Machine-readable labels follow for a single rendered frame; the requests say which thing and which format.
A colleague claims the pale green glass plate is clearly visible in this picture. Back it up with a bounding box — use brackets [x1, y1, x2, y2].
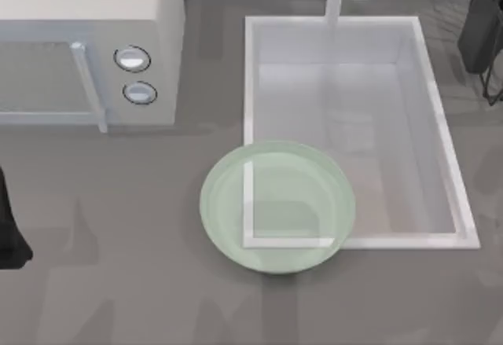
[199, 139, 358, 276]

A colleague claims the small microwave knob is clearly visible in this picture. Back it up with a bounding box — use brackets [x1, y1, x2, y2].
[122, 80, 159, 107]

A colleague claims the pale microwave oven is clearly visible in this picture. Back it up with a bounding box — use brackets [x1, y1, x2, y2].
[0, 0, 186, 134]

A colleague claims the white sink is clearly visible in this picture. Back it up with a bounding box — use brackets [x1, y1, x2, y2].
[243, 15, 482, 251]

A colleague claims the large microwave knob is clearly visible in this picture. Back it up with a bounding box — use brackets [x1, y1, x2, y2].
[112, 45, 152, 74]

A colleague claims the microwave glass door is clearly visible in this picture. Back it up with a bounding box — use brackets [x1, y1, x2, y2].
[0, 40, 108, 127]

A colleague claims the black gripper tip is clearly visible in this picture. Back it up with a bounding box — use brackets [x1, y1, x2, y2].
[0, 167, 34, 270]

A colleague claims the black dish rack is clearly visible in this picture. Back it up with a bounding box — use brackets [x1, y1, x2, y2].
[457, 0, 503, 106]

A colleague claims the microwave door handle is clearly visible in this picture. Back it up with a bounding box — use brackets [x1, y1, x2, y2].
[70, 41, 108, 134]

